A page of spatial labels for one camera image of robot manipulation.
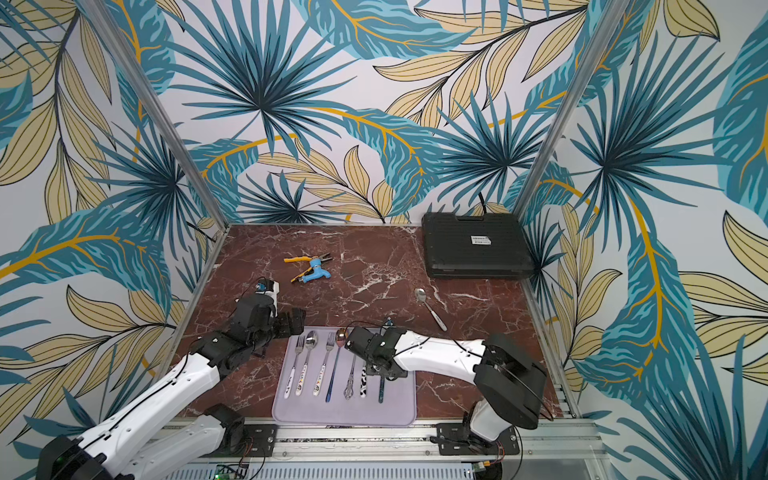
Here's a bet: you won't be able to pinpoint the cow pattern handle spoon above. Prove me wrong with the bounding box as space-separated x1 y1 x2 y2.
359 366 368 398

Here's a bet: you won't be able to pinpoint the rainbow iridescent spoon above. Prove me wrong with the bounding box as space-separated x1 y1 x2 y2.
325 327 348 403

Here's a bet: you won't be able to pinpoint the white Pochacco handle fork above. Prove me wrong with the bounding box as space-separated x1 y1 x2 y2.
283 335 305 399

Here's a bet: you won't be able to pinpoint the ornate silver fork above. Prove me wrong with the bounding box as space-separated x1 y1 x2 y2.
343 357 357 400

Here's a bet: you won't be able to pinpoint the white Pochacco handle spoon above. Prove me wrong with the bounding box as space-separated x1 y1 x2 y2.
414 288 447 332

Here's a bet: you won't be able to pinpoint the green handle fork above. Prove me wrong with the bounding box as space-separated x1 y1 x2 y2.
378 376 386 404

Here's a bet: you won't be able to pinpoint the cartoon handle spoon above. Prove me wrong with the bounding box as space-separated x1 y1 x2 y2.
295 330 319 396

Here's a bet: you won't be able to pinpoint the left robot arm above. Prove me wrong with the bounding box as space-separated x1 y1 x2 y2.
35 291 306 479

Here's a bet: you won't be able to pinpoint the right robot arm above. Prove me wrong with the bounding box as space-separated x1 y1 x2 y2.
344 327 548 446

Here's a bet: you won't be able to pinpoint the lilac placemat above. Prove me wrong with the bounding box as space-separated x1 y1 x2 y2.
272 326 417 427

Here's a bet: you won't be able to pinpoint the blue glue gun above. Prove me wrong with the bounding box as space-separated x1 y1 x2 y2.
301 258 331 283

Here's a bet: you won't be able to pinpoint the black tool case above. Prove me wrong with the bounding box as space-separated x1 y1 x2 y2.
421 212 535 280

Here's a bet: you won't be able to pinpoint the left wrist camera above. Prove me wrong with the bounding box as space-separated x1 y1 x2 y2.
255 277 280 308

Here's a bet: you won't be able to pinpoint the yellow handled pliers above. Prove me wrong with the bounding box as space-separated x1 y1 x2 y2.
284 253 332 283

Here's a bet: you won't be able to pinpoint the aluminium front rail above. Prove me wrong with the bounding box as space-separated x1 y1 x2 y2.
89 418 613 480

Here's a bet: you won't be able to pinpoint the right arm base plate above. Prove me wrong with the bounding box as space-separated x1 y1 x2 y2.
429 422 520 457

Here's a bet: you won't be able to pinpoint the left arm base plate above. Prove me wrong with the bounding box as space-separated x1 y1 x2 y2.
182 404 278 457

